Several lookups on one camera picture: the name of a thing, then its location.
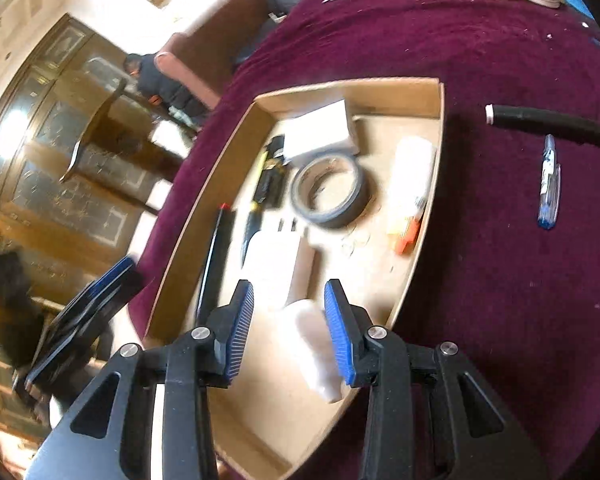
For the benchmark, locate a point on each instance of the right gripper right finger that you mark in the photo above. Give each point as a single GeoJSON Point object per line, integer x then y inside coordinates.
{"type": "Point", "coordinates": [356, 360]}

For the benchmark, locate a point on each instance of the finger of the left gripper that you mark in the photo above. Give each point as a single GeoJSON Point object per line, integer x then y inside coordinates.
{"type": "Point", "coordinates": [115, 288]}
{"type": "Point", "coordinates": [64, 352]}

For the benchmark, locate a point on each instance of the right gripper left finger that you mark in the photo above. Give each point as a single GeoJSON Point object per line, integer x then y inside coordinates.
{"type": "Point", "coordinates": [230, 327]}

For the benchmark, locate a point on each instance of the white glue bottle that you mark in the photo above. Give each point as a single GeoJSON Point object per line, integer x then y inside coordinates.
{"type": "Point", "coordinates": [311, 349]}

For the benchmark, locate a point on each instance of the black tape roll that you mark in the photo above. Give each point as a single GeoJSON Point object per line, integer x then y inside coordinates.
{"type": "Point", "coordinates": [330, 191]}

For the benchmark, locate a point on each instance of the black red marker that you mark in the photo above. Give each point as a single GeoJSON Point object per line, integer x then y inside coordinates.
{"type": "Point", "coordinates": [212, 277]}

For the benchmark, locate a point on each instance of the small wooden block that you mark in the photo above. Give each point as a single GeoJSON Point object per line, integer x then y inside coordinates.
{"type": "Point", "coordinates": [300, 271]}

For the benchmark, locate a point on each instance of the wooden cabinet with glass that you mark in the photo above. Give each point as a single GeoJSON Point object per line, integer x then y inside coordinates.
{"type": "Point", "coordinates": [68, 234]}

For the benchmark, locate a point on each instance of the wooden chair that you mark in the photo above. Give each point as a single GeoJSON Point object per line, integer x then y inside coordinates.
{"type": "Point", "coordinates": [111, 135]}

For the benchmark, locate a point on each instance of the yellow black utility knife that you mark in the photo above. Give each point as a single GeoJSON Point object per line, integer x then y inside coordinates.
{"type": "Point", "coordinates": [269, 189]}

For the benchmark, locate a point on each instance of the cardboard tray box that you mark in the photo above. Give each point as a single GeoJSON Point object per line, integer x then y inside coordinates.
{"type": "Point", "coordinates": [269, 423]}

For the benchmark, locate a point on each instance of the dark red tablecloth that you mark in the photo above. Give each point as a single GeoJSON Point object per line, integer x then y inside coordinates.
{"type": "Point", "coordinates": [522, 302]}

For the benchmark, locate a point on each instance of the white orange tip bottle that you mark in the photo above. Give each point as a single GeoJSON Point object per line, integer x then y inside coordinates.
{"type": "Point", "coordinates": [408, 190]}

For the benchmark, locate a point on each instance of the person in black jacket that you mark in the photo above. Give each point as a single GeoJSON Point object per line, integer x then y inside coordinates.
{"type": "Point", "coordinates": [162, 90]}

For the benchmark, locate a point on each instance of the white charger box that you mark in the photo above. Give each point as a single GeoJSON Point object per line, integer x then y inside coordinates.
{"type": "Point", "coordinates": [326, 129]}

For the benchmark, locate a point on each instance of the brown armchair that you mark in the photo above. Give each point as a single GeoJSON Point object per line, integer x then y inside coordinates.
{"type": "Point", "coordinates": [202, 56]}

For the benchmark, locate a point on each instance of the blue clear pen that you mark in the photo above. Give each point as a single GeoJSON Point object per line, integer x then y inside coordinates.
{"type": "Point", "coordinates": [550, 185]}

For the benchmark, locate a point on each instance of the black marker silver ends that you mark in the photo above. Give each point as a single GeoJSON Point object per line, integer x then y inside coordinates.
{"type": "Point", "coordinates": [543, 122]}

